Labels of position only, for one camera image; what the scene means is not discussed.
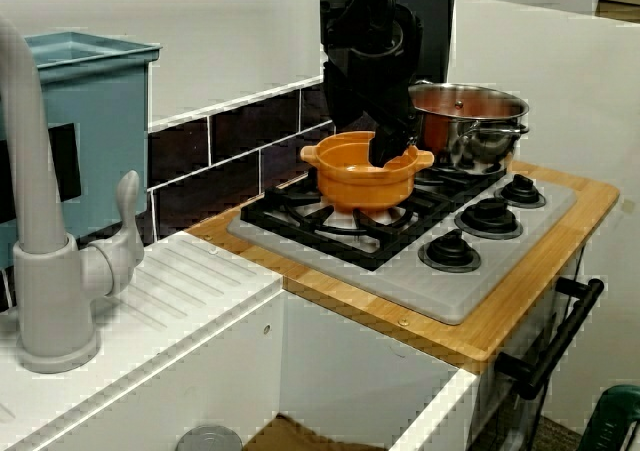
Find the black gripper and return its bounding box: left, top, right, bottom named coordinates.
left=322, top=53, right=420, bottom=168

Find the orange plastic toy pot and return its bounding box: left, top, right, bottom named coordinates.
left=299, top=130, right=435, bottom=211

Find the stainless steel cooking pot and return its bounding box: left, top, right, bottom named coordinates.
left=407, top=81, right=531, bottom=176

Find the black stove knob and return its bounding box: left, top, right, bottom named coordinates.
left=494, top=173, right=548, bottom=210
left=454, top=196, right=524, bottom=238
left=418, top=229, right=483, bottom=273

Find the black stove grate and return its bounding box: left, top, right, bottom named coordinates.
left=239, top=163, right=507, bottom=272

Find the grey toy stove top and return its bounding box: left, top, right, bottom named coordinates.
left=227, top=169, right=579, bottom=326

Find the dark tile backsplash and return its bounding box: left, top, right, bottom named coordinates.
left=0, top=73, right=341, bottom=315

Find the wooden countertop board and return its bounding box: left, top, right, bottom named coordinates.
left=185, top=159, right=622, bottom=363

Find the white toy sink unit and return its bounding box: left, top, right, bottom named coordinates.
left=0, top=230, right=481, bottom=451

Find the white toy oven front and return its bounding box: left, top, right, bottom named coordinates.
left=469, top=248, right=592, bottom=451

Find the blue plastic bin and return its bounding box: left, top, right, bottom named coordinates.
left=0, top=31, right=164, bottom=272

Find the grey sink drain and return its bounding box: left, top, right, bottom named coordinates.
left=175, top=424, right=244, bottom=451

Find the green plastic object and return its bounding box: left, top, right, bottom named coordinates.
left=582, top=384, right=640, bottom=451

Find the grey toy faucet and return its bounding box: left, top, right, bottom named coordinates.
left=0, top=15, right=147, bottom=375

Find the black vertical post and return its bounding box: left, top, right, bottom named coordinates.
left=399, top=0, right=457, bottom=86

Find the black oven door handle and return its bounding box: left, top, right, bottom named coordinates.
left=494, top=276, right=606, bottom=401

